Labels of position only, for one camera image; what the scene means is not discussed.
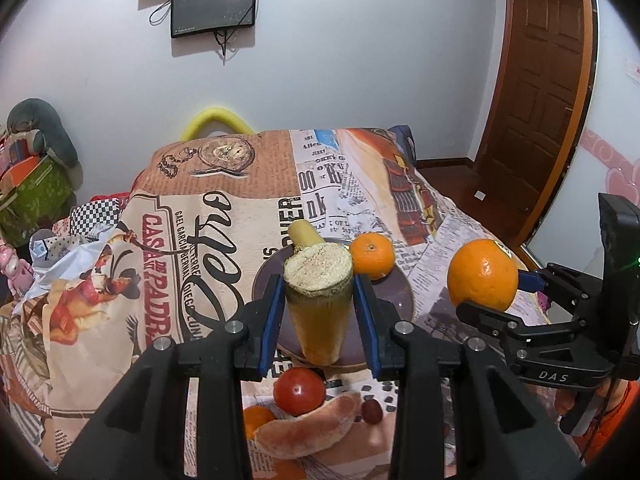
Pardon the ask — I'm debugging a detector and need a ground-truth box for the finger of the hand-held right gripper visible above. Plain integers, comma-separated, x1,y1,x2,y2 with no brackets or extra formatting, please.
515,261,608,322
456,300,609,389

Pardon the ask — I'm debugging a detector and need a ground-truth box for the black monitor cable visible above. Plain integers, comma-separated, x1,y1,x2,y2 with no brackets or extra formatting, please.
213,29,242,62

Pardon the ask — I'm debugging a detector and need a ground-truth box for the red tomato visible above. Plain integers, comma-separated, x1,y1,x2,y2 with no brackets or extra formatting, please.
273,367,327,416

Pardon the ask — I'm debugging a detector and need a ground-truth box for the brown sweet potato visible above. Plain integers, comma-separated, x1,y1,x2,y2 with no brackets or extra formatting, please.
254,392,364,461

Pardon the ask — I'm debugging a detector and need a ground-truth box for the purple plate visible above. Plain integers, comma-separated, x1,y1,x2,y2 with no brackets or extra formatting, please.
252,239,416,370

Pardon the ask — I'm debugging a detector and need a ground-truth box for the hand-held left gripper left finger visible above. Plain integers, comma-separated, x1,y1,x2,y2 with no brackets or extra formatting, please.
55,274,285,480

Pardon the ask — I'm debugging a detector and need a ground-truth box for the pink toy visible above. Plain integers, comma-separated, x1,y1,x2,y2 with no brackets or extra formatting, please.
0,240,37,297

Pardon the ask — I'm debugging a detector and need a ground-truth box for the white crumpled cloth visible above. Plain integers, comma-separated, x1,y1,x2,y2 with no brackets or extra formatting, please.
29,230,117,286

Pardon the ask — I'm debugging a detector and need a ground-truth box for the brown wooden door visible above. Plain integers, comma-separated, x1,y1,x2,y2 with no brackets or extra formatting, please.
472,0,599,247

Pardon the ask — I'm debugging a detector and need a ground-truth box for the small black monitor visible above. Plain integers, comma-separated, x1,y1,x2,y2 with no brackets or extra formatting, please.
170,0,259,39

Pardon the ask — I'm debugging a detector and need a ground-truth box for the dark blue cloth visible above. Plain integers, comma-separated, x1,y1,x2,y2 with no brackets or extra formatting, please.
389,125,419,162

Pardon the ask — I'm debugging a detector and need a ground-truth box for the small orange with green stem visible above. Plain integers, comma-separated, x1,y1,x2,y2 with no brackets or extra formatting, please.
348,232,396,281

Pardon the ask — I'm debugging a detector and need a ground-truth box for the large orange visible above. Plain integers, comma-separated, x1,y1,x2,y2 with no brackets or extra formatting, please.
446,239,520,314

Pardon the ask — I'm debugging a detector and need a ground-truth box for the printed newspaper-style tablecloth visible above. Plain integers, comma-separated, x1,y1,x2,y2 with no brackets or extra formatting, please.
40,127,551,480

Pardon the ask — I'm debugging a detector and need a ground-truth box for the checkered black-white cloth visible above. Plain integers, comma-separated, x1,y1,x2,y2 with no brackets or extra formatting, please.
67,197,134,242

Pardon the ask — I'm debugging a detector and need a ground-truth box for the thin yellow sugarcane piece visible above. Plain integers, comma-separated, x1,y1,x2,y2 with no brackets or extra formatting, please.
287,220,328,254

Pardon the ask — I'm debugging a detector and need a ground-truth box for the yellow foam tube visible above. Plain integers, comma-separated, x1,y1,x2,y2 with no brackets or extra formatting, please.
181,106,254,142

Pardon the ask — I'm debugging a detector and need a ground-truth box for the grey plush toy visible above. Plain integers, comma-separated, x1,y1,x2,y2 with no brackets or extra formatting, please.
6,98,84,182

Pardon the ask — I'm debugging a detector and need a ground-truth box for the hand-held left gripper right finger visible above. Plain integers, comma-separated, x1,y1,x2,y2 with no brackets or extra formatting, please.
353,275,587,480

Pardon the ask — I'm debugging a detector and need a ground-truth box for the green patterned bag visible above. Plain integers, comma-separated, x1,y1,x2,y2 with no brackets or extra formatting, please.
0,157,77,247

